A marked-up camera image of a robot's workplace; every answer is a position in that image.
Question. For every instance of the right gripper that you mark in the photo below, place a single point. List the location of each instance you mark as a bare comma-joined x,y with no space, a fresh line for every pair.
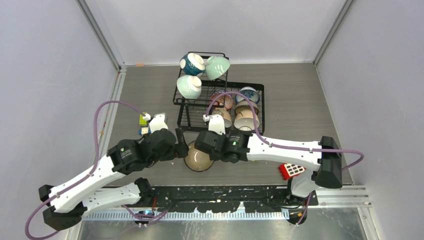
214,157

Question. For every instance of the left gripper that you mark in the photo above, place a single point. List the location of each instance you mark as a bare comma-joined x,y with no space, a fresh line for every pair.
180,149

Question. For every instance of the teal bowl tan interior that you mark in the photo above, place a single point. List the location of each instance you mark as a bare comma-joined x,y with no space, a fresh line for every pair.
197,160

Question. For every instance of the mint green bowl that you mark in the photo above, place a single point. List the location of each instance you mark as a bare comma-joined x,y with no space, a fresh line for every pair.
216,66

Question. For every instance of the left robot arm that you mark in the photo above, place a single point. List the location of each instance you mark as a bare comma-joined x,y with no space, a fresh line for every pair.
87,193

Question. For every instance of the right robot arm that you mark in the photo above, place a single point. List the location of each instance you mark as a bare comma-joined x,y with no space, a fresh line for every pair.
321,160

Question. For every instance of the cream bowl left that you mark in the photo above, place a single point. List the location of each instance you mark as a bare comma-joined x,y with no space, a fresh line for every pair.
225,115

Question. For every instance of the cream bowl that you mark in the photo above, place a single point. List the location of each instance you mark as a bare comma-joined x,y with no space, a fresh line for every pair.
225,115
246,120

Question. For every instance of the cream bowl right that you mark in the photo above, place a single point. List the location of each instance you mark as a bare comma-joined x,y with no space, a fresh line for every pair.
246,120

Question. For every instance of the yellow blue toy block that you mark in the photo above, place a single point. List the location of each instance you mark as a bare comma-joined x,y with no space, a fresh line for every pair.
144,126

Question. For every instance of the red patterned bowl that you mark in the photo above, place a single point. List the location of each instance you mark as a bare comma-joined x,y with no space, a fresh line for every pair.
226,100

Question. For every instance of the brown rimmed stacked bowl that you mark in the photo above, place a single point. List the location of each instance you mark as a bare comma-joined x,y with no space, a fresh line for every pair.
244,105

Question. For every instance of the pale mint bowl front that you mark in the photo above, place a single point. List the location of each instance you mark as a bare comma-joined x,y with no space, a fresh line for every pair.
189,86

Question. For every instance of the blue white patterned bowl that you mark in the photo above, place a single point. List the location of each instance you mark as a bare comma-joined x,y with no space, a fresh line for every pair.
251,93

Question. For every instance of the red grid block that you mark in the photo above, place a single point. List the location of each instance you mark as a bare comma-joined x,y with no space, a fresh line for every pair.
289,171

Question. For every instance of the dark teal bowl white foot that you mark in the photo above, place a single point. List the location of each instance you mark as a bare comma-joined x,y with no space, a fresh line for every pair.
192,64

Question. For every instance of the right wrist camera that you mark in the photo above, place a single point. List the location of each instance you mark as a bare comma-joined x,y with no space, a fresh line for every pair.
216,123

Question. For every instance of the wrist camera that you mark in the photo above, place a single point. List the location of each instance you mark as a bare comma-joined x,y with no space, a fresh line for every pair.
156,122
216,123

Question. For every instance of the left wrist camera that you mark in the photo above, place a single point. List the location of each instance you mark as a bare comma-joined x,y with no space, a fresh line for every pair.
156,122

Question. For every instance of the black wire dish rack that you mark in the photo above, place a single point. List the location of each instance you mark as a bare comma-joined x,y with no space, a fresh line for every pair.
191,111

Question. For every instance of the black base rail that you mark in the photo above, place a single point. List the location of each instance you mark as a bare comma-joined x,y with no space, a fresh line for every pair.
224,198

